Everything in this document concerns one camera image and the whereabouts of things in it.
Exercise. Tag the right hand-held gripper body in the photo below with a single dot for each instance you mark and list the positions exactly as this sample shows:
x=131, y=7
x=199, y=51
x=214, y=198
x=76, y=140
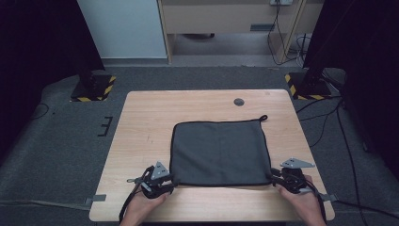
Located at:
x=296, y=163

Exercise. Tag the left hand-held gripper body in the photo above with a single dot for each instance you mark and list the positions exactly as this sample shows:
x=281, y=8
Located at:
x=160, y=171

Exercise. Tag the grey and yellow towel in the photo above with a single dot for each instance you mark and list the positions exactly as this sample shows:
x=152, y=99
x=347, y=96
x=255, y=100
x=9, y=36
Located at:
x=219, y=150

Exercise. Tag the person's left hand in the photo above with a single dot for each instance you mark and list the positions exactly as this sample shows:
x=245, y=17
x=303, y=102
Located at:
x=142, y=207

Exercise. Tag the person's right hand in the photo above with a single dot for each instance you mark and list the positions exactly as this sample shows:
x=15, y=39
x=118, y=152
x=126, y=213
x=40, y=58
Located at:
x=304, y=204

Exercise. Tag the grey tape piece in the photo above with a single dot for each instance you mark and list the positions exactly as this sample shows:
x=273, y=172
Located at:
x=98, y=197
x=329, y=197

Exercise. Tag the black stand base striped tape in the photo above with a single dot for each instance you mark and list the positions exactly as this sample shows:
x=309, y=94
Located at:
x=309, y=89
x=94, y=89

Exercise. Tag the grey round table grommet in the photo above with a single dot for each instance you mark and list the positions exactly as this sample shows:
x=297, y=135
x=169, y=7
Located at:
x=239, y=102

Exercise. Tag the dark curtain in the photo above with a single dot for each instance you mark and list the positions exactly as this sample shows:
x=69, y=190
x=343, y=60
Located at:
x=37, y=47
x=360, y=47

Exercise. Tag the white cabinet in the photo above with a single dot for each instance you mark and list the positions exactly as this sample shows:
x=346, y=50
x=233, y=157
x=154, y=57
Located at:
x=122, y=28

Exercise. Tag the white power strip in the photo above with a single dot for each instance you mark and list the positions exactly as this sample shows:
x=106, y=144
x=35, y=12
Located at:
x=281, y=2

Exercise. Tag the beige wooden desk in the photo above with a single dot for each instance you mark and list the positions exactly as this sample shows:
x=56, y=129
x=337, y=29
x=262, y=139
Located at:
x=219, y=17

